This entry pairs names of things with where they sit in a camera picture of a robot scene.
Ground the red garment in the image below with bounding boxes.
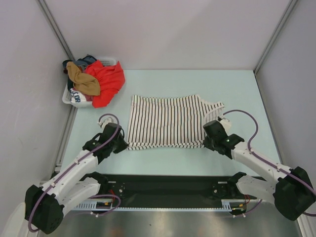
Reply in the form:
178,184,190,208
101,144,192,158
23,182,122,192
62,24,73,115
86,60,125,108

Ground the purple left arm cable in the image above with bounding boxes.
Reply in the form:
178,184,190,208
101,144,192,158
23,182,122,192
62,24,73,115
27,113,123,233

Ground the aluminium frame rail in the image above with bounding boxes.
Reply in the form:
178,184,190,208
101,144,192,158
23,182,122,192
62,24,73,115
39,180,307,203

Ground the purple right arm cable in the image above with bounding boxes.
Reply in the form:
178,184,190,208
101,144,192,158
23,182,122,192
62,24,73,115
222,110,316,217

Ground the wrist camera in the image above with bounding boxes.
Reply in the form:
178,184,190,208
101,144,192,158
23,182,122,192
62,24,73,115
217,117,232,133
98,117,114,129

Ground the white plastic laundry basket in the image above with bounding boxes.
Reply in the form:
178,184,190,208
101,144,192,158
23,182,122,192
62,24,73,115
62,57,118,108

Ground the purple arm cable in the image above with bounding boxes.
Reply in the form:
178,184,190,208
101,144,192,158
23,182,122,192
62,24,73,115
222,110,316,217
27,113,123,233

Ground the aluminium corner post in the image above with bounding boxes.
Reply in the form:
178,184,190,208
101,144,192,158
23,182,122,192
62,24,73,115
36,0,75,60
253,0,300,76

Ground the black white striped tank top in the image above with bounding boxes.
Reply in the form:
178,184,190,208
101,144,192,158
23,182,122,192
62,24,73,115
127,95,225,151

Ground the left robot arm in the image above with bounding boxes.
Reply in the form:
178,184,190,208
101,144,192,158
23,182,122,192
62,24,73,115
25,122,128,234

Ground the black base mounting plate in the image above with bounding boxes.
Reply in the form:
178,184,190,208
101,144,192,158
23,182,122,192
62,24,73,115
98,174,244,209

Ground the left aluminium corner post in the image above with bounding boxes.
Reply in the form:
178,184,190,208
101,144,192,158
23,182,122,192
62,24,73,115
36,0,75,60

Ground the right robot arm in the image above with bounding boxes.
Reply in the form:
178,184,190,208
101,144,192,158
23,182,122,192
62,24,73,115
203,120,316,221

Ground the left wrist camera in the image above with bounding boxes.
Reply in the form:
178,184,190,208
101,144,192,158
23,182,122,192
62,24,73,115
98,117,114,129

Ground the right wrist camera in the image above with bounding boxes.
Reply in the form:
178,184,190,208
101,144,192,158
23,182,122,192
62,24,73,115
217,117,232,133

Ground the tan brown garment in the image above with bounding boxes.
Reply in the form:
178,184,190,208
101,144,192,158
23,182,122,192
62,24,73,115
66,62,101,96

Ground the dark blue garment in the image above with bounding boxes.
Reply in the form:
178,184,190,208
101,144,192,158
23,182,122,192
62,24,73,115
73,55,97,67

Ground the white slotted cable duct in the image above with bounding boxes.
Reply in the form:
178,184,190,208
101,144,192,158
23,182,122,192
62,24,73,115
73,200,246,212

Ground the right aluminium corner post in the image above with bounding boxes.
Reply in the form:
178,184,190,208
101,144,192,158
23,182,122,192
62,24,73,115
253,0,300,76

